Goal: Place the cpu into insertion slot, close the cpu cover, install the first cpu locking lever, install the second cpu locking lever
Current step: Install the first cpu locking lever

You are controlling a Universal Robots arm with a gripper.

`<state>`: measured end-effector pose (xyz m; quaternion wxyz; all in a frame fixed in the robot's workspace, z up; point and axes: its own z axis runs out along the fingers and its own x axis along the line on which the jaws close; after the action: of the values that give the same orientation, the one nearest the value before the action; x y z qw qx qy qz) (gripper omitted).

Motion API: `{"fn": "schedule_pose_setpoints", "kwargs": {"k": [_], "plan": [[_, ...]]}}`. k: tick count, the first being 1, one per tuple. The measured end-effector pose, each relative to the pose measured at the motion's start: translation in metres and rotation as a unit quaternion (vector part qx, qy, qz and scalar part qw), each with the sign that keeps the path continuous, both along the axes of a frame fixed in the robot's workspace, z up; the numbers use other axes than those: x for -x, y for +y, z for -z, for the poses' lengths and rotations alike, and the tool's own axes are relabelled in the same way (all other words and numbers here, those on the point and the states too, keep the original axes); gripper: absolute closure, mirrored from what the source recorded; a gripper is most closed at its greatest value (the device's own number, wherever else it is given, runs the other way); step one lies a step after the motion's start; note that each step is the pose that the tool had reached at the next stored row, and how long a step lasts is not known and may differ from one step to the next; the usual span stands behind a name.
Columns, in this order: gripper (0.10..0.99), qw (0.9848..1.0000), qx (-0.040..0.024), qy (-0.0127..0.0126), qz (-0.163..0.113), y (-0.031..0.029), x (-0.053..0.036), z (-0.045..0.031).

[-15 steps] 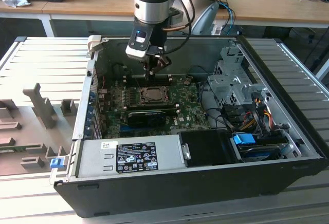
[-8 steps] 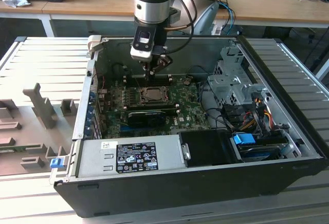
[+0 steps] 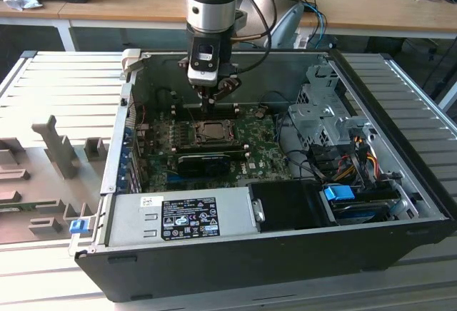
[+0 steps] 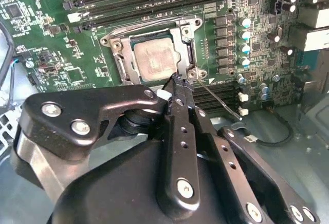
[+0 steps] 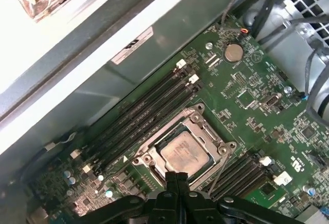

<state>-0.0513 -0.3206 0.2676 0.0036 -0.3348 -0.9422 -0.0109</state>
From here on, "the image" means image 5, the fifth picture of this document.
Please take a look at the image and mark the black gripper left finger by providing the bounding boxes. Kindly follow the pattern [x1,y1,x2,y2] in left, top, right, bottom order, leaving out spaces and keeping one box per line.
[106,172,178,224]

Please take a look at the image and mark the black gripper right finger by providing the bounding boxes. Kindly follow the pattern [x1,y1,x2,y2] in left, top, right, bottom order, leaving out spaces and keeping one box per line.
[177,172,306,224]

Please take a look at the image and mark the silver topped CPU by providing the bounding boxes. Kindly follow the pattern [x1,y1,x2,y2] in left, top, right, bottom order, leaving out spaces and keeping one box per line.
[159,130,216,178]

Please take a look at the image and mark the thin wire locking lever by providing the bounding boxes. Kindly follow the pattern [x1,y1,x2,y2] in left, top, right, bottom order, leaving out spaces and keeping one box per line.
[207,150,231,195]

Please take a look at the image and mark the metal socket cover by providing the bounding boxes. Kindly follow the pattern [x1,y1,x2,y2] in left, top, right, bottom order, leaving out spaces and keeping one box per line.
[148,120,226,183]

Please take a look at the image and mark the RAM slot white clips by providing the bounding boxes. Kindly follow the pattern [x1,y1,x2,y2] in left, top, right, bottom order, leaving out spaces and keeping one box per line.
[70,59,187,159]
[82,74,201,175]
[218,156,272,201]

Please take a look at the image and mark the CPU socket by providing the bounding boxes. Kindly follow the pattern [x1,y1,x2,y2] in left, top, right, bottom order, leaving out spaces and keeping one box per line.
[132,102,237,199]

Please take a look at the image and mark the green motherboard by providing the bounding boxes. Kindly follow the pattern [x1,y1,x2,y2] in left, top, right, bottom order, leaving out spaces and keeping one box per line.
[25,13,329,224]

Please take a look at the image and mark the round coin battery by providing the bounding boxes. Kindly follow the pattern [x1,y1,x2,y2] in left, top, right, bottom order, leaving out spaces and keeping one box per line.
[224,43,244,63]

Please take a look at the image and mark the white case label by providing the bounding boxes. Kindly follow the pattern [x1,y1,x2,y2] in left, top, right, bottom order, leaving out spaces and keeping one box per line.
[111,26,155,65]

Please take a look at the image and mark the black PC case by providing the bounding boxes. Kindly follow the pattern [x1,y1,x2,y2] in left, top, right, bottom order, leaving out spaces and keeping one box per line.
[0,0,329,224]

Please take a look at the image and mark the white plug wire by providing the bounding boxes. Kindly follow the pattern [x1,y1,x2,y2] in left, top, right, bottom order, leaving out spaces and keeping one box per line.
[43,132,77,151]

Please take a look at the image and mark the blue wire plug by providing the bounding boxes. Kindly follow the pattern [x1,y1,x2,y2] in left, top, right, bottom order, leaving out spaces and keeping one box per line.
[295,92,310,103]

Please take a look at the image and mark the thick grey cable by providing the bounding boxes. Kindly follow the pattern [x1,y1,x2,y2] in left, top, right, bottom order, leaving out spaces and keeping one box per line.
[304,35,329,122]

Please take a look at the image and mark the grey twisted wire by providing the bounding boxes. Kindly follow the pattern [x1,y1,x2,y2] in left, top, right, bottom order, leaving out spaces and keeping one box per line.
[220,0,260,28]

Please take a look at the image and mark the flat black cable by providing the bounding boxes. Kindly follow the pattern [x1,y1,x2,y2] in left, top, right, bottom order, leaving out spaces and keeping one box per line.
[250,0,289,43]

